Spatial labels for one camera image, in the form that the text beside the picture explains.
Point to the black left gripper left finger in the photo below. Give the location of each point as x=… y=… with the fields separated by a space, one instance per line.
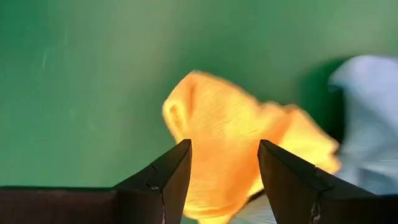
x=149 y=202

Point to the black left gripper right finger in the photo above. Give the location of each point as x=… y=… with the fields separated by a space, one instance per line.
x=298 y=199

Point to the yellow microfiber towel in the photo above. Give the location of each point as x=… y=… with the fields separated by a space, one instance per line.
x=224 y=124

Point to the large cyan microfiber towel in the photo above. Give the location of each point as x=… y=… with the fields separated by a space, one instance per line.
x=370 y=124

